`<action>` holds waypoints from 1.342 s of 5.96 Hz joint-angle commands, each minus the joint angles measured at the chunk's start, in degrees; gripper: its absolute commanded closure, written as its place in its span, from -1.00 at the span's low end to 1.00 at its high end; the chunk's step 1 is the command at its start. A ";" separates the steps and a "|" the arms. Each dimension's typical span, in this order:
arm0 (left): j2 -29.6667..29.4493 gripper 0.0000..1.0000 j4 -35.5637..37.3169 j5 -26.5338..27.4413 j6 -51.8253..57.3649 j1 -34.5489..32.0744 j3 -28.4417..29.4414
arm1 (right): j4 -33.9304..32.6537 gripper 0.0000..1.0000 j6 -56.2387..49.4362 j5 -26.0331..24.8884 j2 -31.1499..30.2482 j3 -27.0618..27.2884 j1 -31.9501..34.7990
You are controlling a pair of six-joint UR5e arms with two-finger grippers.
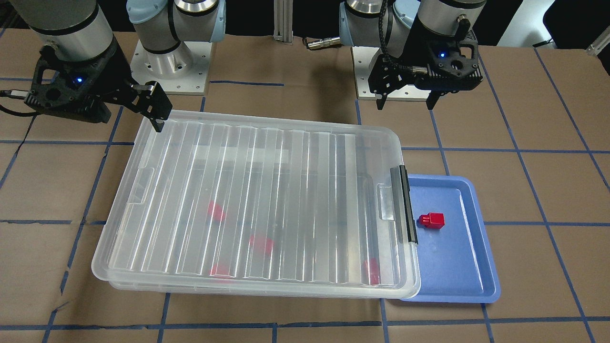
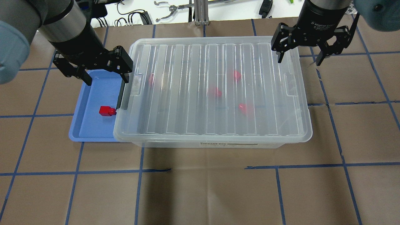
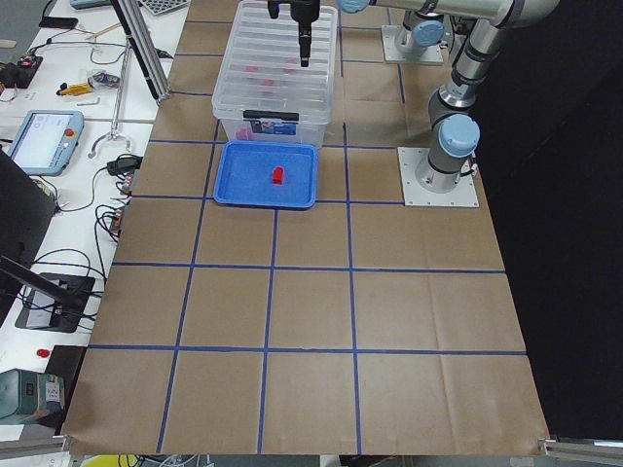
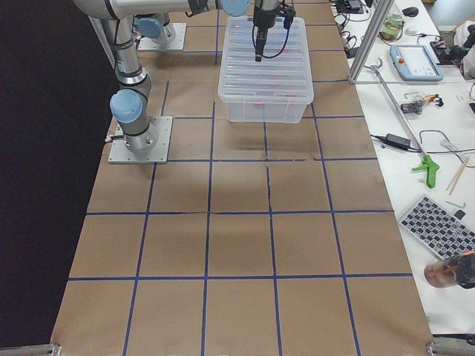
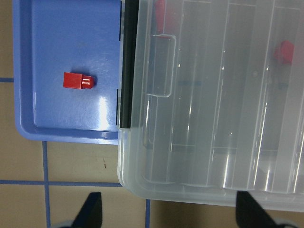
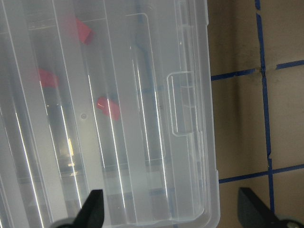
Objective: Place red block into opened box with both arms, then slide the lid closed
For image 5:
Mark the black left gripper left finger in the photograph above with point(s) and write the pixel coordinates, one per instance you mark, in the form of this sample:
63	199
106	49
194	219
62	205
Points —
90	215

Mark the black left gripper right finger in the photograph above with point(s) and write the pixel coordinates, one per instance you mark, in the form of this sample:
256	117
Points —
249	213

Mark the clear plastic box lid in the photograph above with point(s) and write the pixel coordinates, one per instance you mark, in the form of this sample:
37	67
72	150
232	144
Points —
213	111

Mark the black box latch handle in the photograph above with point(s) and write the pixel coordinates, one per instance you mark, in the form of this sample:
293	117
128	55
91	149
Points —
130	22

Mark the blue plastic tray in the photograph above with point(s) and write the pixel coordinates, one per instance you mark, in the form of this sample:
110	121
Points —
51	37

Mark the red block under lid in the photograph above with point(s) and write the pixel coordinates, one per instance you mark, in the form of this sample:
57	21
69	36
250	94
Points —
284	52

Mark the red block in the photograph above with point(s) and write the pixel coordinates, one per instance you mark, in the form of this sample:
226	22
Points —
78	81
160	14
284	52

